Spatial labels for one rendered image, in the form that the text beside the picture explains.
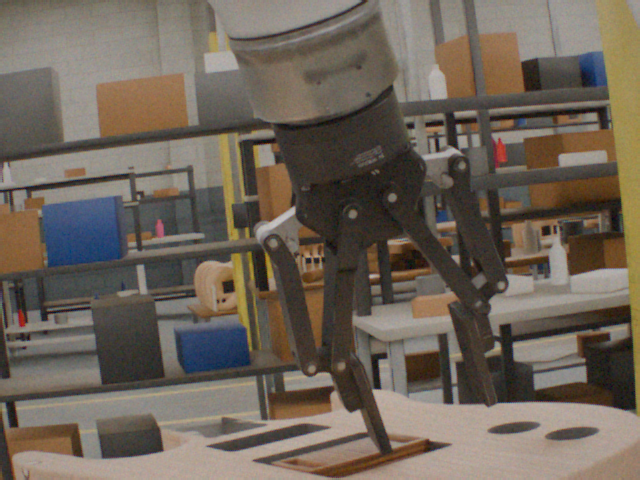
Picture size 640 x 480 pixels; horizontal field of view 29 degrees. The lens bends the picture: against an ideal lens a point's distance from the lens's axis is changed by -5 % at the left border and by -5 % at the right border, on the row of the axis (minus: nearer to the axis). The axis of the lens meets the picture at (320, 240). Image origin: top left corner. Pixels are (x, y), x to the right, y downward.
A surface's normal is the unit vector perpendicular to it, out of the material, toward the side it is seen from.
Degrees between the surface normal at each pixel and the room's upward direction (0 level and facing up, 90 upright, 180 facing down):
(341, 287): 107
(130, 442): 90
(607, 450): 0
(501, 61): 90
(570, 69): 90
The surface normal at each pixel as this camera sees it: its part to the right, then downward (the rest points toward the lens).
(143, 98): 0.18, 0.04
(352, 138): 0.22, 0.34
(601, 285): -0.77, 0.12
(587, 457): -0.11, -0.99
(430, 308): -0.21, 0.07
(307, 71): -0.10, 0.44
